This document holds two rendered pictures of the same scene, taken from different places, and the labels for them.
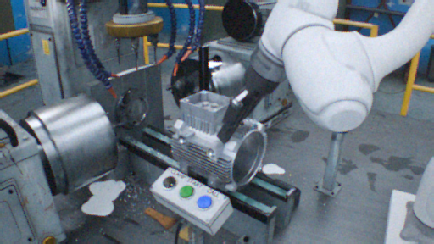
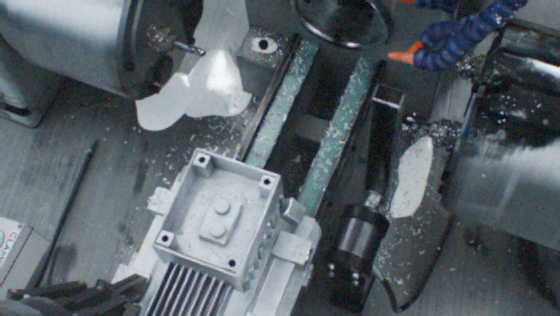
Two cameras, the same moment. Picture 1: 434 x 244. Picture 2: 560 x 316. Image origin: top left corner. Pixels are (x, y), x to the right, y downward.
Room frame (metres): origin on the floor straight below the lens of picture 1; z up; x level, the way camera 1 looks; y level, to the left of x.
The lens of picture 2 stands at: (0.87, -0.30, 1.93)
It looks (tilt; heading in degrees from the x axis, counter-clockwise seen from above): 65 degrees down; 82
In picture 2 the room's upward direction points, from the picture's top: 10 degrees counter-clockwise
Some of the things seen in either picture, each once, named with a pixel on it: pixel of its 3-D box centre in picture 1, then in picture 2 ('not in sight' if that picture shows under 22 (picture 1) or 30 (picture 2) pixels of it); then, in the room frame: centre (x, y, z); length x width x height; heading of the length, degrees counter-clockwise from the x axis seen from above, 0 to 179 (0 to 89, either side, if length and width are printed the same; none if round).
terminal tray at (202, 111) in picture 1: (208, 112); (221, 221); (0.85, 0.02, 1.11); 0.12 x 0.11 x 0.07; 51
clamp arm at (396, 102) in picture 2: (204, 83); (381, 152); (1.04, 0.04, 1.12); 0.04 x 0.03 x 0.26; 50
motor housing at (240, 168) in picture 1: (219, 146); (217, 278); (0.83, -0.01, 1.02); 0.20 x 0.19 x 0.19; 51
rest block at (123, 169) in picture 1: (117, 161); (266, 64); (0.98, 0.35, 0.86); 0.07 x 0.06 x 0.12; 140
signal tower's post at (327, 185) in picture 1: (338, 134); not in sight; (0.91, -0.38, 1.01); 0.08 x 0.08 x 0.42; 50
